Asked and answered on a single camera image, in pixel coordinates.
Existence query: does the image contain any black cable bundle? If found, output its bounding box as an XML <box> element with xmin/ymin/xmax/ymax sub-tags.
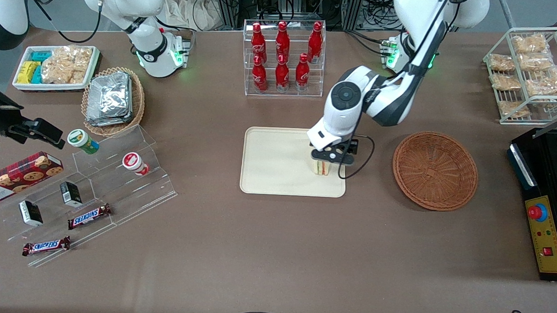
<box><xmin>363</xmin><ymin>0</ymin><xmax>403</xmax><ymax>31</ymax></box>

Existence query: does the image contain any bagged pastry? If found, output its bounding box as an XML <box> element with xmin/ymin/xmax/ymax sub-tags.
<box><xmin>491</xmin><ymin>73</ymin><xmax>522</xmax><ymax>92</ymax></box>
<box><xmin>498</xmin><ymin>100</ymin><xmax>531</xmax><ymax>120</ymax></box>
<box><xmin>511</xmin><ymin>32</ymin><xmax>550</xmax><ymax>55</ymax></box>
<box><xmin>490</xmin><ymin>54</ymin><xmax>517</xmax><ymax>73</ymax></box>
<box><xmin>525</xmin><ymin>69</ymin><xmax>557</xmax><ymax>102</ymax></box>
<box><xmin>517</xmin><ymin>52</ymin><xmax>554</xmax><ymax>73</ymax></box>

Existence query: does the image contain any brown Snickers bar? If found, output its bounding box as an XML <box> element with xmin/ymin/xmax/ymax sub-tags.
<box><xmin>67</xmin><ymin>202</ymin><xmax>112</xmax><ymax>232</ymax></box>
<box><xmin>22</xmin><ymin>234</ymin><xmax>71</xmax><ymax>259</ymax></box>

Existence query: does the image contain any clear acrylic bottle rack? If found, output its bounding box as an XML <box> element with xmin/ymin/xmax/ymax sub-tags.
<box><xmin>240</xmin><ymin>18</ymin><xmax>327</xmax><ymax>100</ymax></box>

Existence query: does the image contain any yellow control panel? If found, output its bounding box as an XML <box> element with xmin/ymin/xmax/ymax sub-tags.
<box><xmin>521</xmin><ymin>194</ymin><xmax>557</xmax><ymax>274</ymax></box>

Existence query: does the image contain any triangle sandwich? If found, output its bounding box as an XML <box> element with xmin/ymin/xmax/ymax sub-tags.
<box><xmin>312</xmin><ymin>159</ymin><xmax>332</xmax><ymax>177</ymax></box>

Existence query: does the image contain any beige cloth bag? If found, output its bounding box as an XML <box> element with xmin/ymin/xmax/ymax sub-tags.
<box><xmin>160</xmin><ymin>0</ymin><xmax>225</xmax><ymax>33</ymax></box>

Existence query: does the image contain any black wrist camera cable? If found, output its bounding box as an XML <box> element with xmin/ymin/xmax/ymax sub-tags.
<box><xmin>338</xmin><ymin>134</ymin><xmax>376</xmax><ymax>181</ymax></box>

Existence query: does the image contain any white rectangular snack tray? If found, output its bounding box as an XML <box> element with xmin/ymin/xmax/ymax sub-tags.
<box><xmin>12</xmin><ymin>42</ymin><xmax>101</xmax><ymax>95</ymax></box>

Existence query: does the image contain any round brown wicker basket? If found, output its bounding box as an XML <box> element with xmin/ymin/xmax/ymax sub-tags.
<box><xmin>390</xmin><ymin>130</ymin><xmax>480</xmax><ymax>213</ymax></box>

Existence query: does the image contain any red emergency stop button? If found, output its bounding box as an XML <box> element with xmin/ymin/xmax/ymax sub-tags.
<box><xmin>528</xmin><ymin>204</ymin><xmax>549</xmax><ymax>222</ymax></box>

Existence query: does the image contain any black machine housing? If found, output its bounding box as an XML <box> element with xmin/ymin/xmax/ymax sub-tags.
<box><xmin>503</xmin><ymin>126</ymin><xmax>557</xmax><ymax>282</ymax></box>

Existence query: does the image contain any silver foil container stack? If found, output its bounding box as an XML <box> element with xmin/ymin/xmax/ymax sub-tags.
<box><xmin>85</xmin><ymin>70</ymin><xmax>135</xmax><ymax>128</ymax></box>

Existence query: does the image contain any green lid snack cup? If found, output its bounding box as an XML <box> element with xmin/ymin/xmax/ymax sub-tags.
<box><xmin>67</xmin><ymin>128</ymin><xmax>101</xmax><ymax>156</ymax></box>

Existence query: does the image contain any oval light wicker basket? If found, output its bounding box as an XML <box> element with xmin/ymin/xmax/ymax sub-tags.
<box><xmin>80</xmin><ymin>65</ymin><xmax>147</xmax><ymax>138</ymax></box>

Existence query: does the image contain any clear acrylic stepped display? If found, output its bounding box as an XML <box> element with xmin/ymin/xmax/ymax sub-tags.
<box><xmin>0</xmin><ymin>118</ymin><xmax>182</xmax><ymax>274</ymax></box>

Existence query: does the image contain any yellow snack pack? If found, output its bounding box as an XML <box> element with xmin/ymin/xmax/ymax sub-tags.
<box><xmin>17</xmin><ymin>61</ymin><xmax>41</xmax><ymax>85</ymax></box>

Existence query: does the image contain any red lid snack cup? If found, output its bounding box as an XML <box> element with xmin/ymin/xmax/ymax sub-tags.
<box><xmin>121</xmin><ymin>152</ymin><xmax>151</xmax><ymax>177</ymax></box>

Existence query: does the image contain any aluminium frame post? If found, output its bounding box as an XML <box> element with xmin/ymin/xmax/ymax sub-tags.
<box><xmin>341</xmin><ymin>0</ymin><xmax>367</xmax><ymax>32</ymax></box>
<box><xmin>213</xmin><ymin>0</ymin><xmax>241</xmax><ymax>29</ymax></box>

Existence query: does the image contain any red cola bottle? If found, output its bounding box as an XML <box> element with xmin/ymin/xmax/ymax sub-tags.
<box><xmin>274</xmin><ymin>54</ymin><xmax>291</xmax><ymax>93</ymax></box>
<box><xmin>250</xmin><ymin>23</ymin><xmax>268</xmax><ymax>65</ymax></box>
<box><xmin>251</xmin><ymin>54</ymin><xmax>269</xmax><ymax>94</ymax></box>
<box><xmin>274</xmin><ymin>21</ymin><xmax>292</xmax><ymax>63</ymax></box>
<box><xmin>307</xmin><ymin>22</ymin><xmax>324</xmax><ymax>64</ymax></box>
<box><xmin>294</xmin><ymin>53</ymin><xmax>311</xmax><ymax>92</ymax></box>

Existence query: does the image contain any beige plastic tray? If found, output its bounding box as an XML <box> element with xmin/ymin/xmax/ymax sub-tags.
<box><xmin>239</xmin><ymin>126</ymin><xmax>349</xmax><ymax>198</ymax></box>

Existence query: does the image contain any clear bag of crackers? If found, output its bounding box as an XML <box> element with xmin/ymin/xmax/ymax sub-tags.
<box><xmin>40</xmin><ymin>44</ymin><xmax>94</xmax><ymax>86</ymax></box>

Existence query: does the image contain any red tartan cookie box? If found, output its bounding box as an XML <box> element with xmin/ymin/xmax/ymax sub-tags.
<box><xmin>0</xmin><ymin>149</ymin><xmax>65</xmax><ymax>210</ymax></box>

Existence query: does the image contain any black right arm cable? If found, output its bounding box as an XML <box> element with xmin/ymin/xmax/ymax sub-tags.
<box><xmin>27</xmin><ymin>0</ymin><xmax>103</xmax><ymax>45</ymax></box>

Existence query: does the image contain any small black box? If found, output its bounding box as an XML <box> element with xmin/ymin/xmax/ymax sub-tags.
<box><xmin>59</xmin><ymin>181</ymin><xmax>84</xmax><ymax>208</ymax></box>
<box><xmin>18</xmin><ymin>200</ymin><xmax>45</xmax><ymax>227</ymax></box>

